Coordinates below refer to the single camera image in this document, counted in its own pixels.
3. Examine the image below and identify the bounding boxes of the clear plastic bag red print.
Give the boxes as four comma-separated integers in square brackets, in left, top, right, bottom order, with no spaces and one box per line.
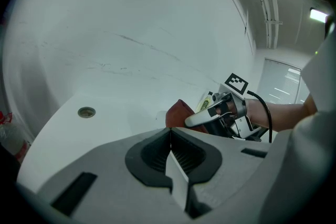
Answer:
[0,111,29,163]

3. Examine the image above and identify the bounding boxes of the white ceiling pipes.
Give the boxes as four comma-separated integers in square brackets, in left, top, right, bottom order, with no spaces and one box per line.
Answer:
[238,0,284,49]

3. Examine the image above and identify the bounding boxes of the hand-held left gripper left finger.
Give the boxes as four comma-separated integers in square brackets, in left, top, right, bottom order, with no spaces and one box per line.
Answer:
[17,127,190,224]

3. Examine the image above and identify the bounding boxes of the grey round table grommet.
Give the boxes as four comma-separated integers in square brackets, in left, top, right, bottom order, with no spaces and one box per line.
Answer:
[77,106,97,119]

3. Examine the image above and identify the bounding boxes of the ceiling light panel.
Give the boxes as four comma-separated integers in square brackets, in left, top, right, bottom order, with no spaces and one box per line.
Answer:
[309,7,332,23]

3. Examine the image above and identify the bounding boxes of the person's right forearm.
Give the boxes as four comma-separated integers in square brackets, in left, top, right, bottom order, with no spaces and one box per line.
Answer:
[246,94,317,132]

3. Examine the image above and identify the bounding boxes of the person's right hand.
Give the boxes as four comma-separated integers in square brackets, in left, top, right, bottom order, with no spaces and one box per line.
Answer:
[216,100,236,118]

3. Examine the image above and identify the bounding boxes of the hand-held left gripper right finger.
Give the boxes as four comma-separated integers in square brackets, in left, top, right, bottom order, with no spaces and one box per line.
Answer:
[171,127,271,224]

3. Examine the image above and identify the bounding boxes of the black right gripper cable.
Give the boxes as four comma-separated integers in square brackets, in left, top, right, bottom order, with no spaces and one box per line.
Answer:
[246,90,274,144]

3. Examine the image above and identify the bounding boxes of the grey window blind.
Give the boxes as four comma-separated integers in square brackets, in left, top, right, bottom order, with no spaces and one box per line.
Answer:
[256,57,311,105]

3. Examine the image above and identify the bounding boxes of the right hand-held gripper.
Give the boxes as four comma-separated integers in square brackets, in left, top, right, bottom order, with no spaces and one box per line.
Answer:
[184,73,263,142]

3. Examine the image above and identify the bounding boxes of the yellow oil bottle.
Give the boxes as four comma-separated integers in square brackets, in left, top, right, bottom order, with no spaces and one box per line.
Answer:
[196,91,214,111]

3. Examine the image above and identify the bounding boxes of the brown knitted cloth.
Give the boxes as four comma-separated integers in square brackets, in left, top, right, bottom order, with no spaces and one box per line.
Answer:
[165,99,208,134]

